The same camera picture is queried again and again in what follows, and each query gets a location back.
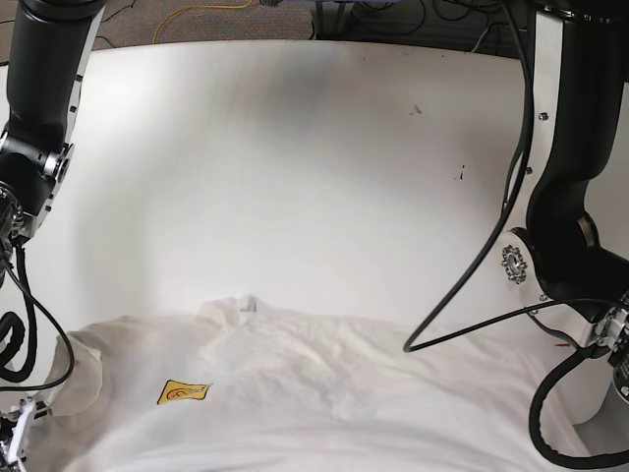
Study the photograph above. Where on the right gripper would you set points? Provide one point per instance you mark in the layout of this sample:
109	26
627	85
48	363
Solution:
15	427

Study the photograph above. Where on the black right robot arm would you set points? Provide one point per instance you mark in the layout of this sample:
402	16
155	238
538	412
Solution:
49	52

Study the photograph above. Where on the white t-shirt with print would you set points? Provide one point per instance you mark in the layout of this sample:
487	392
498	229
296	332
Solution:
236	387

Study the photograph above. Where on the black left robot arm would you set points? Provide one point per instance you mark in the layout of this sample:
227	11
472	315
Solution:
550	246

